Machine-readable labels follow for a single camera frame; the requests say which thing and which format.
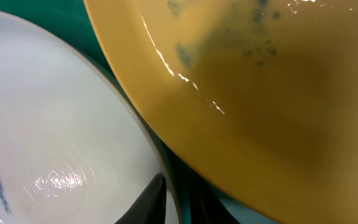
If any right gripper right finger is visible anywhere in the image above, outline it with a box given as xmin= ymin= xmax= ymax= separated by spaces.
xmin=190 ymin=177 xmax=239 ymax=224

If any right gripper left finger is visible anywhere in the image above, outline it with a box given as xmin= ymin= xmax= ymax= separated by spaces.
xmin=115 ymin=174 xmax=167 ymax=224

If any light blue plate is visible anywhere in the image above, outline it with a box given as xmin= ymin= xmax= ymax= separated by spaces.
xmin=0 ymin=11 xmax=183 ymax=223

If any yellow-green plate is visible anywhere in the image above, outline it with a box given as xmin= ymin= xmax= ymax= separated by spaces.
xmin=85 ymin=0 xmax=358 ymax=223

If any teal plastic tray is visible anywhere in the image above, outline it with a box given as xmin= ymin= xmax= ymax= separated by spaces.
xmin=0 ymin=0 xmax=197 ymax=224

